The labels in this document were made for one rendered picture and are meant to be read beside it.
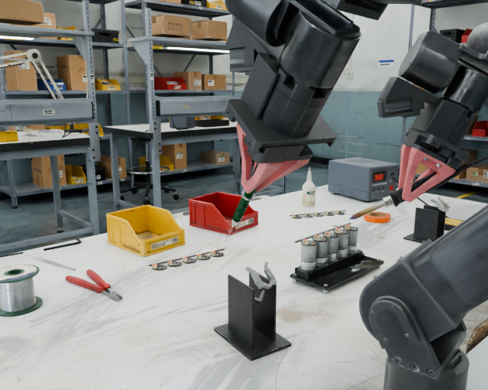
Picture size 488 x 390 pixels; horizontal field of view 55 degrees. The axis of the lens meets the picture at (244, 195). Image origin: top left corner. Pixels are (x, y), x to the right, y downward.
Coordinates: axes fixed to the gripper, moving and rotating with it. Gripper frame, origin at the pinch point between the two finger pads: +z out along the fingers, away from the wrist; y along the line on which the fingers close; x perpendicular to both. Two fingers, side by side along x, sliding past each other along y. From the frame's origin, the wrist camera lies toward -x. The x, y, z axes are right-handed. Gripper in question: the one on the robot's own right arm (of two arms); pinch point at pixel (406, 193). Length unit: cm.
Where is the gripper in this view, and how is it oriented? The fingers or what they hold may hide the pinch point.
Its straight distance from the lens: 76.3
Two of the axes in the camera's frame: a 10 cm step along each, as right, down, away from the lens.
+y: -0.3, 2.2, -9.7
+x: 9.0, 4.4, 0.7
